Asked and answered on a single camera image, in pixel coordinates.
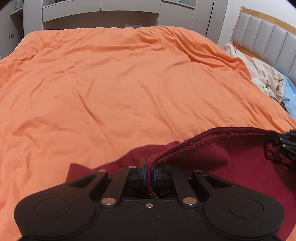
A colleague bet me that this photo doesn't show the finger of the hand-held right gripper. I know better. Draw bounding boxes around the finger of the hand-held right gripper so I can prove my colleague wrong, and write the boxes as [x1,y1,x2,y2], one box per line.
[276,130,296,151]

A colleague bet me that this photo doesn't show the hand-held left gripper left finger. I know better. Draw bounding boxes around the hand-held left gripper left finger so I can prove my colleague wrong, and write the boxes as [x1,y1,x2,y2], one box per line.
[66,158,148,208]

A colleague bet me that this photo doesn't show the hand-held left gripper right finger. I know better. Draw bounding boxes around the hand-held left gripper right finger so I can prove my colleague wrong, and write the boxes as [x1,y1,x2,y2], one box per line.
[151,165,232,207]

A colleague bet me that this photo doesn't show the dark red long-sleeve shirt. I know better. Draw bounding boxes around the dark red long-sleeve shirt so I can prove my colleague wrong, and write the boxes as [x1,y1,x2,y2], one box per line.
[66,126,296,241]

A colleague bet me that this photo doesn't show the light blue pillow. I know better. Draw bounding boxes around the light blue pillow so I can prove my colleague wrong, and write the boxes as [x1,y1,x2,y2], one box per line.
[282,75,296,121]

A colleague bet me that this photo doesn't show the beige garment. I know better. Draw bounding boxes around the beige garment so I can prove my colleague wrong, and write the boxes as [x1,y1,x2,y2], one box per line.
[250,57,285,103]

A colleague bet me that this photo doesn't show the orange blanket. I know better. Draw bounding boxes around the orange blanket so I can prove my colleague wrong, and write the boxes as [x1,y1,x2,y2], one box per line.
[0,25,296,241]

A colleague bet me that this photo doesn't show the white garment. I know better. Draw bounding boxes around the white garment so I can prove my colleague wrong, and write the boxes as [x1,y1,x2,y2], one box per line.
[222,42,241,56]

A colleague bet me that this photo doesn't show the grey padded wooden headboard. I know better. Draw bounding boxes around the grey padded wooden headboard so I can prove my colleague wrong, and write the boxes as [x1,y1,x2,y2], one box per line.
[231,6,296,82]

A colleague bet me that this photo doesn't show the grey wardrobe unit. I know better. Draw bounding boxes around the grey wardrobe unit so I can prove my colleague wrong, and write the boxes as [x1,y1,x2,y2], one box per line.
[9,0,216,41]

